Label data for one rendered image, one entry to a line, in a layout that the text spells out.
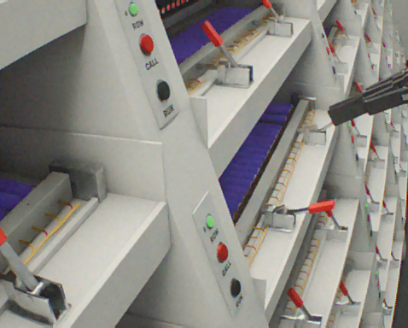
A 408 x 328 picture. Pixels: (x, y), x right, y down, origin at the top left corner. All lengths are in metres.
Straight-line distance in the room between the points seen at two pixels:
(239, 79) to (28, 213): 0.36
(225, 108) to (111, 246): 0.27
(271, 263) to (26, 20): 0.46
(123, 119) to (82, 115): 0.04
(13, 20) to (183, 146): 0.22
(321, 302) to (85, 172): 0.57
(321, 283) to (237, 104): 0.43
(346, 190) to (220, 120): 0.66
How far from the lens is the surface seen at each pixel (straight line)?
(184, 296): 0.52
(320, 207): 0.74
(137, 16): 0.47
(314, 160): 0.95
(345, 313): 1.20
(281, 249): 0.73
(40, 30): 0.38
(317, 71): 1.13
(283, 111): 1.09
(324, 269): 1.01
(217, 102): 0.65
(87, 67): 0.45
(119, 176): 0.47
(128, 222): 0.44
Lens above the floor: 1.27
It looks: 20 degrees down
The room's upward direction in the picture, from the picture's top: 20 degrees counter-clockwise
